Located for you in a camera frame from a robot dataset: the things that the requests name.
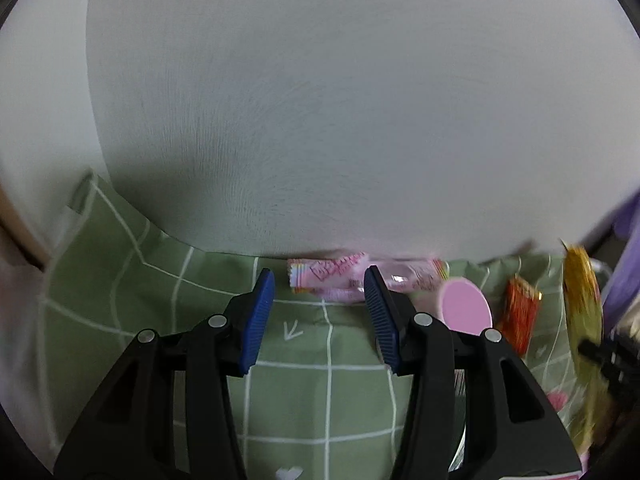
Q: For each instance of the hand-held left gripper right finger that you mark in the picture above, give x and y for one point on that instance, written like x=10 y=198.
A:
x=382 y=320

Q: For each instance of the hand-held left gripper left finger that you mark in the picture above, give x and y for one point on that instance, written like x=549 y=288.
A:
x=257 y=320

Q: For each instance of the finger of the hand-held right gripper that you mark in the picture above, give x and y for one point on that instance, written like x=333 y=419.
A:
x=622 y=365

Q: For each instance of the pink clear wrapper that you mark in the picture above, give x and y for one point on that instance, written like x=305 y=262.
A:
x=330 y=275

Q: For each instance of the gold foil wrapper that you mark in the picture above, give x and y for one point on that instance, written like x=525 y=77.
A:
x=582 y=300

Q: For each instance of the red gold snack wrapper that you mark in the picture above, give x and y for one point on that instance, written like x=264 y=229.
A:
x=520 y=312

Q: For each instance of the pink caterpillar toy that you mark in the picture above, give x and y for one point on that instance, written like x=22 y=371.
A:
x=556 y=401

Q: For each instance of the purple pillow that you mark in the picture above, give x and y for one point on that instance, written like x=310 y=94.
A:
x=625 y=285

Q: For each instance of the pink bottle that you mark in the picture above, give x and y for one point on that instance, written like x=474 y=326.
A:
x=465 y=305

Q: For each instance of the green checked tablecloth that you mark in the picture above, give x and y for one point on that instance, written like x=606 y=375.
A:
x=310 y=400

